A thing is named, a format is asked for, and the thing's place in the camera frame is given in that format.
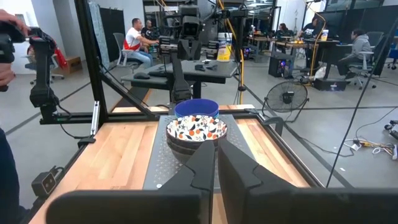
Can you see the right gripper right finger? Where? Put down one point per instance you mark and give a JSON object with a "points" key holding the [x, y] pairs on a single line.
{"points": [[295, 207]]}

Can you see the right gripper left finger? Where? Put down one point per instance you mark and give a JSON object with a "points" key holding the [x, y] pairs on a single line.
{"points": [[130, 208]]}

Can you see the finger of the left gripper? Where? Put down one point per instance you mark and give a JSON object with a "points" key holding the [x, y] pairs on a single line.
{"points": [[196, 51], [184, 51]]}

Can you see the dark blue plastic bowl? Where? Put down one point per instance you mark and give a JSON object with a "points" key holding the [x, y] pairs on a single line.
{"points": [[196, 109]]}

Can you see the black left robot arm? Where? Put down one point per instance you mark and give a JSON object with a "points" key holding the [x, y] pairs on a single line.
{"points": [[180, 84]]}

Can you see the person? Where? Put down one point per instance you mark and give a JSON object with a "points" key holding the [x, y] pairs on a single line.
{"points": [[359, 45], [148, 29], [309, 29], [133, 40], [7, 180], [283, 29]]}

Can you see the black keyboard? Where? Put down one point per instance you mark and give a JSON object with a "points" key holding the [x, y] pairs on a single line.
{"points": [[160, 73]]}

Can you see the white yellow wipes canister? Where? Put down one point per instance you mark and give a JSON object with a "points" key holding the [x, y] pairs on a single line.
{"points": [[224, 49]]}

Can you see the black desk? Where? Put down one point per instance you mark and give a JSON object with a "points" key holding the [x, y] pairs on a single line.
{"points": [[217, 70]]}

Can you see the black computer mouse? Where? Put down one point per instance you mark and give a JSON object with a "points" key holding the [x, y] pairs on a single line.
{"points": [[142, 76]]}

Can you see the grey office chair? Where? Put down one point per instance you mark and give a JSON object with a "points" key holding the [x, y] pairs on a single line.
{"points": [[374, 39], [119, 40]]}

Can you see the grey perforated metal shelf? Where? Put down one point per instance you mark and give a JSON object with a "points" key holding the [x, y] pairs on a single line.
{"points": [[155, 161]]}

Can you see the black computer tower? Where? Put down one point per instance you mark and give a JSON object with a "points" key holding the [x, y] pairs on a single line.
{"points": [[280, 67]]}

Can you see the cardboard box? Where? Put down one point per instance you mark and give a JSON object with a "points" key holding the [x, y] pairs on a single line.
{"points": [[74, 64]]}

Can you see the black floor fan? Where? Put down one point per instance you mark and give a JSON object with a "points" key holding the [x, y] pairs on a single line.
{"points": [[287, 96]]}

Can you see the black equipment case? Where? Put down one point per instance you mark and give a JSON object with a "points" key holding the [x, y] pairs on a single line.
{"points": [[329, 84]]}

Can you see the person's hand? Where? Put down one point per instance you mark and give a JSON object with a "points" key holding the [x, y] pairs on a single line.
{"points": [[5, 76], [12, 18]]}

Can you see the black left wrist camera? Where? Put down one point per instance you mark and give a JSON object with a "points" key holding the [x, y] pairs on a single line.
{"points": [[190, 27]]}

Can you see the black aluminium rig frame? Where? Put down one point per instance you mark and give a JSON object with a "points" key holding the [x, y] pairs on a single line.
{"points": [[90, 62]]}

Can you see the black frame clamp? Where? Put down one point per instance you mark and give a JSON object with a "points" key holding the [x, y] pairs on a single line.
{"points": [[276, 123], [85, 142]]}

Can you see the small black camera box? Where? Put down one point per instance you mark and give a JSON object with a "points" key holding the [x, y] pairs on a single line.
{"points": [[43, 184]]}

